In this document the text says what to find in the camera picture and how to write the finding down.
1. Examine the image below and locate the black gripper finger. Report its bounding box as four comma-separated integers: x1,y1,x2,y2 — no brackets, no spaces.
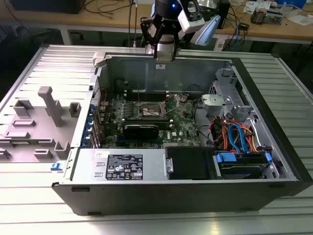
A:
170,21,183,61
140,16,163,59

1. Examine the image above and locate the metal socket cover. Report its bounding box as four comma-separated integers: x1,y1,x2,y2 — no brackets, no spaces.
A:
160,94,181,111

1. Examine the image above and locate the black upright tower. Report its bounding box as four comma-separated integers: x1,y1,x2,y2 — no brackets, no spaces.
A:
216,0,231,29

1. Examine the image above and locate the white printed booklet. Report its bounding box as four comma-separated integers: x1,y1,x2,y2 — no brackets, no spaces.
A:
243,0,257,13

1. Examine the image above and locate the green motherboard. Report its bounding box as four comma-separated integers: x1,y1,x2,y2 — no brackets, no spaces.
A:
97,92,203,149

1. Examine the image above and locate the finned metal heatsink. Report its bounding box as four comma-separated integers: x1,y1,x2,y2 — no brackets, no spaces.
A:
251,6,268,24

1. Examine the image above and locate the wooden desk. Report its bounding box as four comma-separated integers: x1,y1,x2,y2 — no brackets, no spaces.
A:
0,0,313,45

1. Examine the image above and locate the black graphics card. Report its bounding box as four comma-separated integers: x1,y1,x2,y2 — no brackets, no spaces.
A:
122,123,159,141

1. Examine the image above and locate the black equipment box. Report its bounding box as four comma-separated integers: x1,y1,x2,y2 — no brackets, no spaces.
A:
9,0,86,15

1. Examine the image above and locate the dark office chair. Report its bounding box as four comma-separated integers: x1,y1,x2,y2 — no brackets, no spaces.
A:
0,22,62,81

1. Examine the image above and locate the clear plastic bag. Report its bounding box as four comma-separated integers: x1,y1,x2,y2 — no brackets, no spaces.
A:
278,0,308,18

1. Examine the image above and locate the white paper sheet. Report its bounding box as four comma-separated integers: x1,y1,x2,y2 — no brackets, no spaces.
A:
286,14,313,27

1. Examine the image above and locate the hard disk in blue carrier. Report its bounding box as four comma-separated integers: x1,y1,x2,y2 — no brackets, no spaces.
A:
215,151,273,179

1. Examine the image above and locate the grey parts rack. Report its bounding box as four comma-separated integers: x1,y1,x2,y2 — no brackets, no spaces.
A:
0,86,83,164

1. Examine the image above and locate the silver power supply with label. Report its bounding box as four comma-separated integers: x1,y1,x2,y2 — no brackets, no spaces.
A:
64,148,169,183

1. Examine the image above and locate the black PC case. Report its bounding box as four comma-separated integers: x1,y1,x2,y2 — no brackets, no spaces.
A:
51,50,313,216

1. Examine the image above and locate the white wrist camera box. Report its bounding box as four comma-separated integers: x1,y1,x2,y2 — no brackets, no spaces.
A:
177,0,205,34

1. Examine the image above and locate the silver disk bay bracket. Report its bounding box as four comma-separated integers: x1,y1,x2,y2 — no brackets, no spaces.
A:
201,68,256,123

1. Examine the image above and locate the orange wire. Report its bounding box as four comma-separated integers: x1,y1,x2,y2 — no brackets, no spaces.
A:
220,119,236,150
241,124,259,153

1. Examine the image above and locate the blue wire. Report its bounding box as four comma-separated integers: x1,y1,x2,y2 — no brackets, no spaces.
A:
228,124,247,154

